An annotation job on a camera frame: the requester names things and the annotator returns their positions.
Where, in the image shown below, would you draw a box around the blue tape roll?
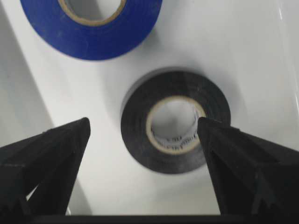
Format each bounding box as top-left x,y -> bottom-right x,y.
21,0 -> 162,61

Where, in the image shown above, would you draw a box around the black tape roll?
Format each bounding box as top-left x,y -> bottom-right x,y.
121,70 -> 231,175

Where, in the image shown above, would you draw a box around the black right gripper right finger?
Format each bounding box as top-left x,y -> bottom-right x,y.
197,118 -> 299,224

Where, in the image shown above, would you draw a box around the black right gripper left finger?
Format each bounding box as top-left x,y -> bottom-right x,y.
0,118 -> 91,224

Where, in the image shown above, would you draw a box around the white plastic case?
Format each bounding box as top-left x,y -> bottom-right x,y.
0,0 -> 299,215

